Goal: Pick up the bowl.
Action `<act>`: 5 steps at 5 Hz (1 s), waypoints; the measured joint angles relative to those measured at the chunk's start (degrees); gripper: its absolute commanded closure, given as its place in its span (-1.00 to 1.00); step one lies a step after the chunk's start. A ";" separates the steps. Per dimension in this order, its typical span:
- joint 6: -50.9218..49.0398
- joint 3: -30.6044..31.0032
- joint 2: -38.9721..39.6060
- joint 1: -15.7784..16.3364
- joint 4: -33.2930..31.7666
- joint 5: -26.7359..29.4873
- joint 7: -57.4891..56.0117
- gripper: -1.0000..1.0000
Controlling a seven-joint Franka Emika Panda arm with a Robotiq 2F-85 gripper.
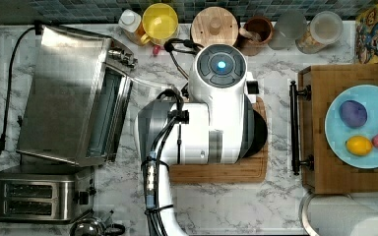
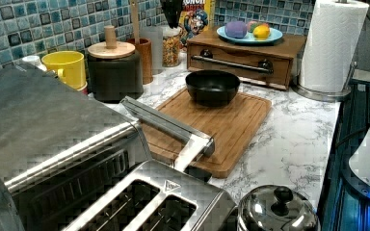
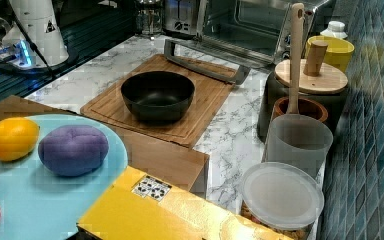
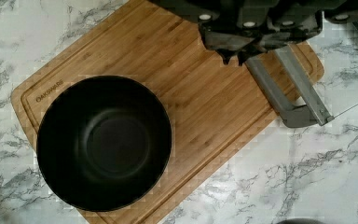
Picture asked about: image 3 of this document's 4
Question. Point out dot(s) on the black bowl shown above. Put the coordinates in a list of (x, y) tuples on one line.
[(158, 95)]

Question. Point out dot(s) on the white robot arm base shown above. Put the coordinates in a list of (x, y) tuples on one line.
[(33, 42)]

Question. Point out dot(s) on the bamboo cutting board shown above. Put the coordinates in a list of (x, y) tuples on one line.
[(109, 106)]

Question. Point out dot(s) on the stainless toaster oven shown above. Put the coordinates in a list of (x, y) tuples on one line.
[(253, 34)]

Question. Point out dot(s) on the yellow cardboard box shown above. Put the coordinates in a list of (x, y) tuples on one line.
[(138, 206)]

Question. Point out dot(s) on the silver toaster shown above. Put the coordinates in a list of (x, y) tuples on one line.
[(180, 16)]

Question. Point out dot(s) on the frosted plastic cup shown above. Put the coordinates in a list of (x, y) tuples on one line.
[(300, 141)]

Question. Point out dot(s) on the glass french press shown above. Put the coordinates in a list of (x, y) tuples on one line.
[(149, 17)]

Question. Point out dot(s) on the brown wooden utensil cup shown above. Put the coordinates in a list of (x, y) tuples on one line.
[(306, 107)]

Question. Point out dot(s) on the jar with clear lid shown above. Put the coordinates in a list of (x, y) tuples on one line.
[(282, 197)]

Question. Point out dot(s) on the purple plush toy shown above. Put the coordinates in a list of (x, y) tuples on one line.
[(73, 150)]

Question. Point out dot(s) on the black canister with wooden lid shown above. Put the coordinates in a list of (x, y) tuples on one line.
[(319, 81)]

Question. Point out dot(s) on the wooden spoon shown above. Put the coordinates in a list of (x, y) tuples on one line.
[(297, 19)]

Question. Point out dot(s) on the yellow ceramic cup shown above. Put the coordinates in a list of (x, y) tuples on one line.
[(338, 53)]

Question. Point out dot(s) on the white bottle cap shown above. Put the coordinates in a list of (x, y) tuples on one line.
[(335, 29)]

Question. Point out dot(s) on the light blue plate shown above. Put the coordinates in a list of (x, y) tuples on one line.
[(36, 204)]

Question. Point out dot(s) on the yellow toy lemon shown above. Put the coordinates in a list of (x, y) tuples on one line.
[(18, 137)]

